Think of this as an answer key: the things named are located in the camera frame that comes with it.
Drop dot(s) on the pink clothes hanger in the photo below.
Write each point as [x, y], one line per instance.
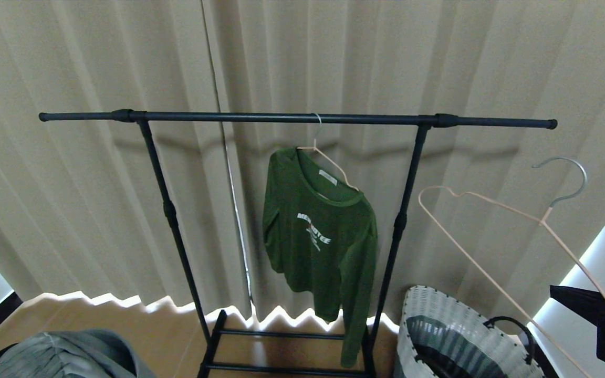
[570, 254]
[331, 164]

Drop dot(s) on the black clothes rack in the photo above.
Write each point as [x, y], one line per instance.
[281, 118]

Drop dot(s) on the pale grey garment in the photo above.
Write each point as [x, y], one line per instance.
[71, 357]

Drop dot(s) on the beige curtain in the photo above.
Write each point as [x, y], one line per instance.
[97, 210]

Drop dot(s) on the green long-sleeved shirt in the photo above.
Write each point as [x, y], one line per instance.
[323, 273]

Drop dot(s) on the white laundry basket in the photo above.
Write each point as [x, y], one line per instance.
[439, 320]

